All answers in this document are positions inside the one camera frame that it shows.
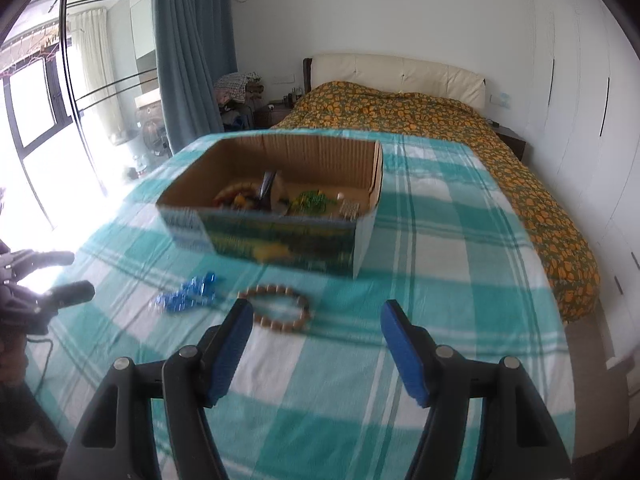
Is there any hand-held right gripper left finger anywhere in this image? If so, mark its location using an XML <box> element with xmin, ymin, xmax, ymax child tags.
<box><xmin>59</xmin><ymin>298</ymin><xmax>255</xmax><ymax>480</ymax></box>

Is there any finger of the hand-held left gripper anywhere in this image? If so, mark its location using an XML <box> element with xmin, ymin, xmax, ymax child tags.
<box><xmin>31</xmin><ymin>281</ymin><xmax>96</xmax><ymax>312</ymax></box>
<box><xmin>10</xmin><ymin>250</ymin><xmax>76</xmax><ymax>270</ymax></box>

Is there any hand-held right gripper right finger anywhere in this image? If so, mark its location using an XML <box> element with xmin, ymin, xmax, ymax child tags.
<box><xmin>381</xmin><ymin>299</ymin><xmax>573</xmax><ymax>480</ymax></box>

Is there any blue bead bracelet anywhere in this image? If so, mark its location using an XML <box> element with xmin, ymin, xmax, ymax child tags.
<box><xmin>152</xmin><ymin>271</ymin><xmax>221</xmax><ymax>315</ymax></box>

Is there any round wooden bead bracelet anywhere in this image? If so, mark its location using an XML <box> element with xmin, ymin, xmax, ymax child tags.
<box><xmin>237</xmin><ymin>283</ymin><xmax>314</xmax><ymax>334</ymax></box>

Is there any printed cardboard box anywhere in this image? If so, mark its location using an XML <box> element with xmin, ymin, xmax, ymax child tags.
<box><xmin>156</xmin><ymin>132</ymin><xmax>385</xmax><ymax>281</ymax></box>

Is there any red bead bracelet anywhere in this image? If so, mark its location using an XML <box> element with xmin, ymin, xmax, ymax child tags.
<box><xmin>214</xmin><ymin>185</ymin><xmax>252</xmax><ymax>208</ymax></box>

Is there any green bead necklace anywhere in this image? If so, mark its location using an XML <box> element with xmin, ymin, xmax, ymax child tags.
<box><xmin>285</xmin><ymin>189</ymin><xmax>339</xmax><ymax>219</ymax></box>

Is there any teal plaid blanket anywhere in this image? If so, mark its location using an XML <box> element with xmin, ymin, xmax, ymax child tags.
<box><xmin>25</xmin><ymin>127</ymin><xmax>577</xmax><ymax>480</ymax></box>

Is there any washing machine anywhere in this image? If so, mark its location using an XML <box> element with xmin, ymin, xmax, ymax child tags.
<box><xmin>134</xmin><ymin>91</ymin><xmax>171</xmax><ymax>158</ymax></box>

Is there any white sheer curtain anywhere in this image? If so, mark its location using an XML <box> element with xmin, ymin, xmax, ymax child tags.
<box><xmin>67</xmin><ymin>7</ymin><xmax>127</xmax><ymax>137</ymax></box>

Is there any black framed sliding door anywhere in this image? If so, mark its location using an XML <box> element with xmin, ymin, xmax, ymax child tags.
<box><xmin>0</xmin><ymin>0</ymin><xmax>152</xmax><ymax>233</ymax></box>

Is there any dark wooden nightstand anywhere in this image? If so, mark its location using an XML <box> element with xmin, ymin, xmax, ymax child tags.
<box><xmin>252</xmin><ymin>97</ymin><xmax>302</xmax><ymax>131</ymax></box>
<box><xmin>492</xmin><ymin>122</ymin><xmax>529</xmax><ymax>162</ymax></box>

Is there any blue curtain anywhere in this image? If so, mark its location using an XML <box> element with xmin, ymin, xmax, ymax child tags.
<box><xmin>150</xmin><ymin>0</ymin><xmax>239</xmax><ymax>157</ymax></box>

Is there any orange floral quilt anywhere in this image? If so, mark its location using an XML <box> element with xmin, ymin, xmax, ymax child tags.
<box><xmin>270</xmin><ymin>80</ymin><xmax>601</xmax><ymax>324</ymax></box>

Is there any pile of clothes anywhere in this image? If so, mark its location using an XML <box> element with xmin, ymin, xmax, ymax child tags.
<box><xmin>214</xmin><ymin>72</ymin><xmax>264</xmax><ymax>112</ymax></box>

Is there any white wardrobe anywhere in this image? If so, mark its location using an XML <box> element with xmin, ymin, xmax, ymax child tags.
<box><xmin>524</xmin><ymin>0</ymin><xmax>640</xmax><ymax>366</ymax></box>

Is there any cream padded headboard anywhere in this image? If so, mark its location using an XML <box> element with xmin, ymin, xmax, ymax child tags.
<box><xmin>303</xmin><ymin>53</ymin><xmax>487</xmax><ymax>112</ymax></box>

